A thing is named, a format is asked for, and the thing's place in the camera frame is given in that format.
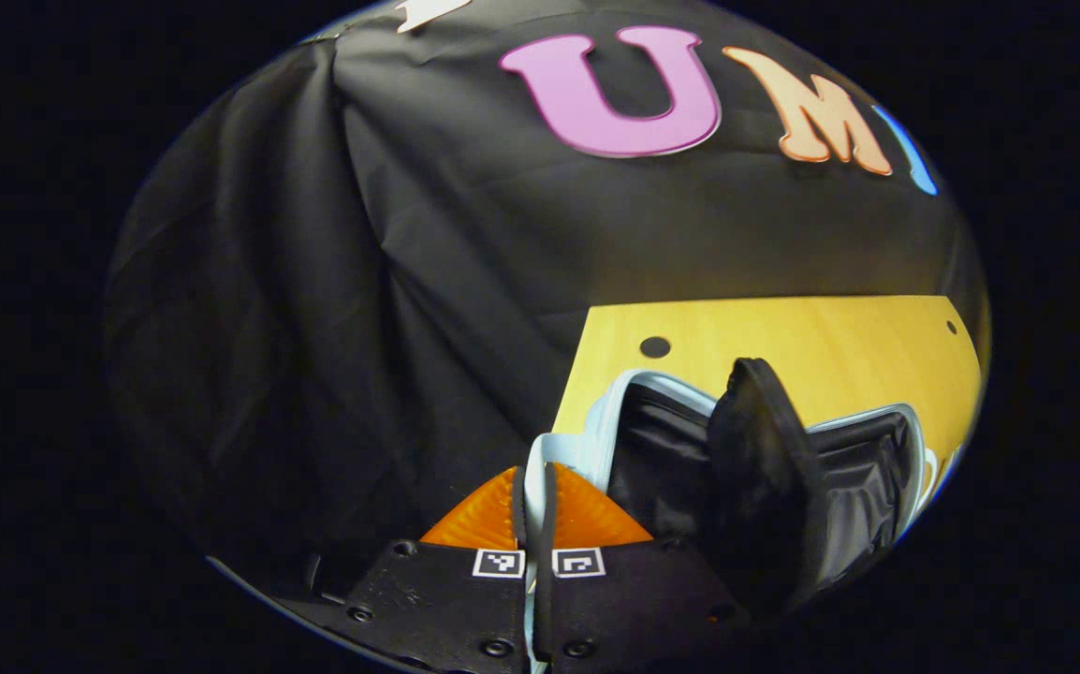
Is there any light blue suitcase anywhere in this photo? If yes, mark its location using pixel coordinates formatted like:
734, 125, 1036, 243
523, 356, 940, 674

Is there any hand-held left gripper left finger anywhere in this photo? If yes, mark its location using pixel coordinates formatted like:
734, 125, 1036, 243
311, 466, 533, 674

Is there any black backdrop cloth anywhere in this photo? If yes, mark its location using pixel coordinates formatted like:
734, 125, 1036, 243
102, 0, 990, 600

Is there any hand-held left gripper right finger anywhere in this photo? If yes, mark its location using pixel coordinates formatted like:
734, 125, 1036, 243
540, 462, 752, 674

